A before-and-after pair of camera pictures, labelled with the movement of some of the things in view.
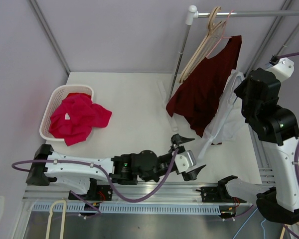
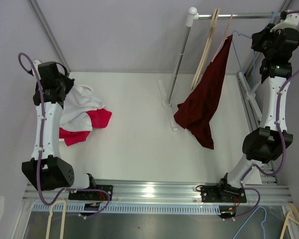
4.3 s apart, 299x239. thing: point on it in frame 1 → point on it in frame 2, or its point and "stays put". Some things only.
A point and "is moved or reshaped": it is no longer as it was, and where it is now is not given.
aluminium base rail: [137, 192] stays put
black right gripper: [239, 90] → [258, 38]
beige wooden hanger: [211, 41] → [207, 48]
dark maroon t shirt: [199, 95] is moved or reshaped
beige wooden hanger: [212, 29] → [203, 58]
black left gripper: [176, 140] → [70, 83]
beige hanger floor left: [63, 218] stays put
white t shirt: [228, 124] → [79, 99]
